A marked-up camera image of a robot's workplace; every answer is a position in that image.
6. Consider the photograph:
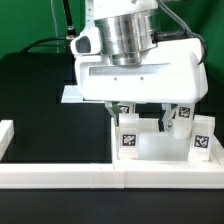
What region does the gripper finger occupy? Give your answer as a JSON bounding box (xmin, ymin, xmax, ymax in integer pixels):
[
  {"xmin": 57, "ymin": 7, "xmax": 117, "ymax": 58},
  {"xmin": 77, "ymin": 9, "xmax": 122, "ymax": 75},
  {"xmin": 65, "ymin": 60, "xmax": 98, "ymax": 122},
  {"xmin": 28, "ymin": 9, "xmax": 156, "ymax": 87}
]
[
  {"xmin": 105, "ymin": 101, "xmax": 121, "ymax": 125},
  {"xmin": 158, "ymin": 104, "xmax": 177, "ymax": 132}
]

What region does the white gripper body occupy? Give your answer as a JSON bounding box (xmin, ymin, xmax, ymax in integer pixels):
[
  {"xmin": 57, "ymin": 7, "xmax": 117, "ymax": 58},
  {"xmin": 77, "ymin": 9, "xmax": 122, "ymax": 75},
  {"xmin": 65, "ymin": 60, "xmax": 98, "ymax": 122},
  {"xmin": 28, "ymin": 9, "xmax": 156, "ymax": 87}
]
[{"xmin": 75, "ymin": 38, "xmax": 208, "ymax": 104}]

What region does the white square tabletop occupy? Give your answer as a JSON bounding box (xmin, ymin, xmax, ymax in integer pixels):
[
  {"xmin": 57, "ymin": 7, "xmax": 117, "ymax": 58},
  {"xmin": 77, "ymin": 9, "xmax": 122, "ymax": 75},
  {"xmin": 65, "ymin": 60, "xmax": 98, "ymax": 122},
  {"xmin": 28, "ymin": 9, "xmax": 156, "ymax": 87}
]
[{"xmin": 111, "ymin": 118, "xmax": 224, "ymax": 164}]

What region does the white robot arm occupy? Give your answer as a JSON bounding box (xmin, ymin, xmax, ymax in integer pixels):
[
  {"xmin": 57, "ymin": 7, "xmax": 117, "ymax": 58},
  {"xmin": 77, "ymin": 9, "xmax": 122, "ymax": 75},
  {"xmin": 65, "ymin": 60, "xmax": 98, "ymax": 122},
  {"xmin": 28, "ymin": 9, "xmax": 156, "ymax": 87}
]
[{"xmin": 71, "ymin": 0, "xmax": 208, "ymax": 130}]

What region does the white fiducial marker sheet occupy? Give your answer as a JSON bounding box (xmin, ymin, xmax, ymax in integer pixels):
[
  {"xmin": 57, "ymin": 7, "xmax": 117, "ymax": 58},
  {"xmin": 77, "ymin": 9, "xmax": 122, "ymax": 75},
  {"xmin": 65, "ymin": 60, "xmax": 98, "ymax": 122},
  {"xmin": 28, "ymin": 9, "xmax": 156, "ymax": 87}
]
[{"xmin": 61, "ymin": 85, "xmax": 84, "ymax": 103}]

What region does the white U-shaped obstacle fence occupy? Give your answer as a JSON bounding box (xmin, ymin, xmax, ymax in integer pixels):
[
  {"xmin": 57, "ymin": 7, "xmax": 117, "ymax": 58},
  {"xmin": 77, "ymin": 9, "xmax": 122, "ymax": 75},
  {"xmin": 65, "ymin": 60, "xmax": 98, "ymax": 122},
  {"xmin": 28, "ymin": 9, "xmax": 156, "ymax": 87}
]
[{"xmin": 0, "ymin": 120, "xmax": 224, "ymax": 189}]

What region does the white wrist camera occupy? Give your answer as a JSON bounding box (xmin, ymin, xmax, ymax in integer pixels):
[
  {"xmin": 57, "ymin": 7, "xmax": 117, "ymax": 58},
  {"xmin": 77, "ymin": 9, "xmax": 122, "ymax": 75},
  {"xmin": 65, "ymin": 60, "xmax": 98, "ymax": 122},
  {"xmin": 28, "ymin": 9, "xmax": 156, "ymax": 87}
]
[{"xmin": 70, "ymin": 27, "xmax": 101, "ymax": 57}]

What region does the black cable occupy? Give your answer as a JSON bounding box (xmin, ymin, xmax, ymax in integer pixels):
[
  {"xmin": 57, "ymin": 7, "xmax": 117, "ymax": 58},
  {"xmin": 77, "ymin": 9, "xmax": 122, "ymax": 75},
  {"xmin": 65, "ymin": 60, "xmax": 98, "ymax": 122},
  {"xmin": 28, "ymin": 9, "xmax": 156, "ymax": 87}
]
[{"xmin": 20, "ymin": 0, "xmax": 81, "ymax": 54}]

